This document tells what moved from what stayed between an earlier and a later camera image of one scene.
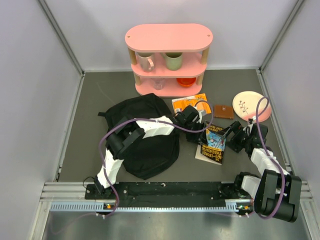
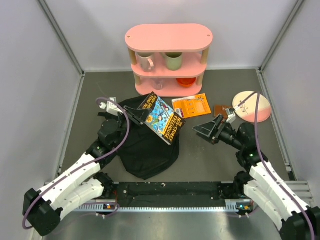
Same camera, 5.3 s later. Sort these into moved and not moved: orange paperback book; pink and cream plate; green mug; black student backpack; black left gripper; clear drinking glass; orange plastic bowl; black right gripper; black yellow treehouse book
Moved: black right gripper; black left gripper; black yellow treehouse book
Not moved: orange plastic bowl; clear drinking glass; orange paperback book; green mug; pink and cream plate; black student backpack
